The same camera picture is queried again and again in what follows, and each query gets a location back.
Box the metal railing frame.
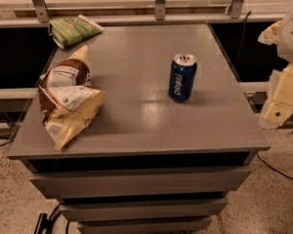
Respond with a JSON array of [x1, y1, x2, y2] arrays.
[[0, 0, 293, 25]]

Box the black cable plug bottom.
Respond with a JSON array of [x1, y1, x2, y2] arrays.
[[33, 205, 61, 234]]

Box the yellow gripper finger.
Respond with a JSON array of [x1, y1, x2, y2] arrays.
[[259, 63, 293, 130]]

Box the black floor cable right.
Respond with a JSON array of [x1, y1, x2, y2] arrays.
[[256, 151, 293, 182]]

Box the brown and yellow chip bag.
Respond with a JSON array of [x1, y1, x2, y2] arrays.
[[38, 46, 105, 150]]

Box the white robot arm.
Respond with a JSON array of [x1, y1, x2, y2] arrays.
[[258, 7, 293, 130]]

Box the grey drawer cabinet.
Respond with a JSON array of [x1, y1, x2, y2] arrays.
[[8, 24, 270, 234]]

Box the black hanging cable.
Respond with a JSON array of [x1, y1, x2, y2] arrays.
[[233, 10, 253, 70]]

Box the blue pepsi can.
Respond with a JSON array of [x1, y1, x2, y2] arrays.
[[168, 54, 197, 102]]

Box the green chip bag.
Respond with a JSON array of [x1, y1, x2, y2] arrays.
[[48, 15, 104, 49]]

